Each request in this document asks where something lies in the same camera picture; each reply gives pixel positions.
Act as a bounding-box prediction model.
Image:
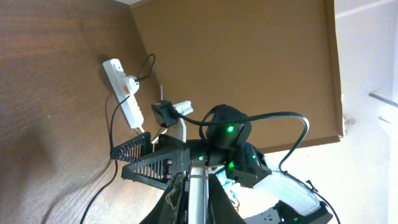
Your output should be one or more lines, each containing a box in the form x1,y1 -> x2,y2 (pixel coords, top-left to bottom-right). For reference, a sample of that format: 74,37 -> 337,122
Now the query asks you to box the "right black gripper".
110,132 -> 218,190

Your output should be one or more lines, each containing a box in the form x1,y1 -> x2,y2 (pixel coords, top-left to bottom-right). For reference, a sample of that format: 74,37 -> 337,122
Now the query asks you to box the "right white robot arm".
110,105 -> 336,223

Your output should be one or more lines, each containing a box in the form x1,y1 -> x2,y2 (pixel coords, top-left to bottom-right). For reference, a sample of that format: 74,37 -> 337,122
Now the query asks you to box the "brown partition board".
132,0 -> 343,147

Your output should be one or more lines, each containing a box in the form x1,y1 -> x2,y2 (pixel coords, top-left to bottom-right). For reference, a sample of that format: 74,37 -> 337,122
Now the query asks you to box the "white power strip cord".
136,84 -> 169,144

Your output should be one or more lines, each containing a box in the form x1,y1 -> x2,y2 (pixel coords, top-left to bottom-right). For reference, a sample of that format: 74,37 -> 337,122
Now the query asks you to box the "white USB charger adapter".
119,76 -> 139,96

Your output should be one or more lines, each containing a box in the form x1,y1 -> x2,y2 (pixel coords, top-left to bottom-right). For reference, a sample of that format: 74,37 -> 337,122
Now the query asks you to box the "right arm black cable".
177,111 -> 343,224

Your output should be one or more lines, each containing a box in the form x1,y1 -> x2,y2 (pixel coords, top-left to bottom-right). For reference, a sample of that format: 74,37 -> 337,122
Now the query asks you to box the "white power strip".
103,58 -> 144,129

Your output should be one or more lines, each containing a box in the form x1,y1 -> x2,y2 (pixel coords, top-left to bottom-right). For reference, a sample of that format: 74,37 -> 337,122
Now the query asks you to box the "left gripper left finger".
140,172 -> 186,224

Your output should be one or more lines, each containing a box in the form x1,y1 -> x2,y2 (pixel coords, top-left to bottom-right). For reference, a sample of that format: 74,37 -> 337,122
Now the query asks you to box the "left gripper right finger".
209,174 -> 239,224

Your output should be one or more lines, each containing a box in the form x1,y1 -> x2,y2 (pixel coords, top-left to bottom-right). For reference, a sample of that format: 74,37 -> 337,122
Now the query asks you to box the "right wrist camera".
151,100 -> 193,142

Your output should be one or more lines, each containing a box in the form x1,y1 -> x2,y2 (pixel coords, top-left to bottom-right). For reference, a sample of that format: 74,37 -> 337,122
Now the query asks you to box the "black charging cable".
79,53 -> 156,224

